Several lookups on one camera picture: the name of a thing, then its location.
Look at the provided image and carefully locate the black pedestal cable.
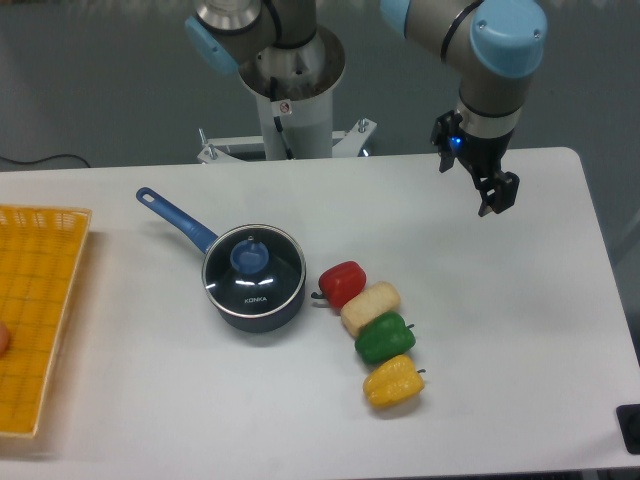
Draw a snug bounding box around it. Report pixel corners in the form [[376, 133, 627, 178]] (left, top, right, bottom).
[[269, 74, 294, 161]]

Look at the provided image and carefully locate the black table socket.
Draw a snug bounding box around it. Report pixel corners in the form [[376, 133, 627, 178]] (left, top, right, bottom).
[[616, 404, 640, 455]]

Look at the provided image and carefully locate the beige bread loaf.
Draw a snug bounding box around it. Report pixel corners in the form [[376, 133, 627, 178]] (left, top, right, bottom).
[[340, 281, 401, 338]]

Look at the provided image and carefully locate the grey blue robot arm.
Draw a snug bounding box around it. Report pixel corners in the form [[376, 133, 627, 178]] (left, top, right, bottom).
[[185, 1, 547, 214]]

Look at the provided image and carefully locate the black floor cable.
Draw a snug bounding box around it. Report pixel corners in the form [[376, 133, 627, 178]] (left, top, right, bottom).
[[0, 153, 92, 168]]

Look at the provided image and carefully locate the orange round object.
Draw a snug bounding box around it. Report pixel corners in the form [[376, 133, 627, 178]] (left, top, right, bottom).
[[0, 322, 11, 355]]

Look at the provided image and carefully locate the yellow woven basket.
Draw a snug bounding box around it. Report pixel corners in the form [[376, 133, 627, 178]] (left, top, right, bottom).
[[1, 204, 92, 438]]

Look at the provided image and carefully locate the yellow bell pepper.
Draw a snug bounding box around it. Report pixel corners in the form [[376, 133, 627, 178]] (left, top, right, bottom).
[[363, 354, 425, 409]]

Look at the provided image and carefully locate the green bell pepper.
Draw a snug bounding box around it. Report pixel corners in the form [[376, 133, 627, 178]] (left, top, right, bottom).
[[354, 312, 416, 365]]

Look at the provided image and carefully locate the red bell pepper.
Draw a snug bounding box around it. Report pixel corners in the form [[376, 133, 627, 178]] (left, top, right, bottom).
[[311, 261, 367, 310]]

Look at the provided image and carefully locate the blue saucepan with handle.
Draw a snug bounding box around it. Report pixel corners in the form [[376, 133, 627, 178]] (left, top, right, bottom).
[[136, 187, 305, 333]]

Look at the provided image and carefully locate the glass lid blue knob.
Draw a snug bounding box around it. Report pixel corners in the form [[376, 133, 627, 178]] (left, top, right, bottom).
[[202, 224, 306, 320]]

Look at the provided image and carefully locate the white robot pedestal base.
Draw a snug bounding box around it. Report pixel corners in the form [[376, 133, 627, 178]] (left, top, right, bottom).
[[198, 26, 377, 164]]

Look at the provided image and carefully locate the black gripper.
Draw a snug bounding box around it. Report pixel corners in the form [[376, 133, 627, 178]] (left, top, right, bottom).
[[431, 110, 520, 217]]

